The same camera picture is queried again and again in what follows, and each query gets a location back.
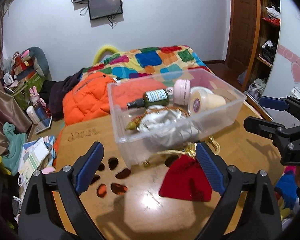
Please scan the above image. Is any red velvet pouch gold drawstring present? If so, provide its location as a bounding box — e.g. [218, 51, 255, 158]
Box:
[143, 142, 212, 202]

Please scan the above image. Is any wooden bookshelf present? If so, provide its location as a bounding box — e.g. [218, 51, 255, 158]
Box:
[242, 0, 280, 92]

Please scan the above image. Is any teal dinosaur plush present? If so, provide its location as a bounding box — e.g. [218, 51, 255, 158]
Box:
[2, 122, 27, 176]

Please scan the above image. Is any cream plastic cup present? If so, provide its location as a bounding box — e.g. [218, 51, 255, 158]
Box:
[188, 90, 226, 116]

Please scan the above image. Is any pink round jar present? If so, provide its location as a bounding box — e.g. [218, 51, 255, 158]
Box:
[166, 79, 191, 106]

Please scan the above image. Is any pink satin curtain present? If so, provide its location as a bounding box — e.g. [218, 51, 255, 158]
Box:
[0, 0, 33, 156]

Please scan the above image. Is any white cloth pouch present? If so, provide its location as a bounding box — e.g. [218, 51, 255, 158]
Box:
[125, 105, 199, 148]

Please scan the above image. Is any pink rabbit toy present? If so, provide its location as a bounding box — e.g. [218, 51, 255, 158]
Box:
[29, 86, 46, 107]

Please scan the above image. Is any brown wooden door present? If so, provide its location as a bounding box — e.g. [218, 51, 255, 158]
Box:
[227, 0, 257, 74]

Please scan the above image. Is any colourful patchwork quilt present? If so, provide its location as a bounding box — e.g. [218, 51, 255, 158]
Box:
[81, 45, 211, 81]

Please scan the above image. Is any orange puffer jacket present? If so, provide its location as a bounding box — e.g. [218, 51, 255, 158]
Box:
[63, 72, 115, 126]

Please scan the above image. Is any dark purple garment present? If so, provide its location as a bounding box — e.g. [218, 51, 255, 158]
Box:
[48, 68, 83, 121]

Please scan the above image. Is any clear plastic storage bin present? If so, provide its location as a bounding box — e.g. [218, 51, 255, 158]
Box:
[108, 68, 247, 167]

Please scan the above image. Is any grey plush cushion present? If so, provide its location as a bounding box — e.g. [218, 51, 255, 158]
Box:
[28, 47, 49, 77]

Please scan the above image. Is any yellow curved pillow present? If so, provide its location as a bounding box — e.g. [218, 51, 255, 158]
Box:
[92, 45, 119, 66]

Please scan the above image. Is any small wall monitor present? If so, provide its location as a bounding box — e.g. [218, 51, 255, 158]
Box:
[88, 0, 122, 20]

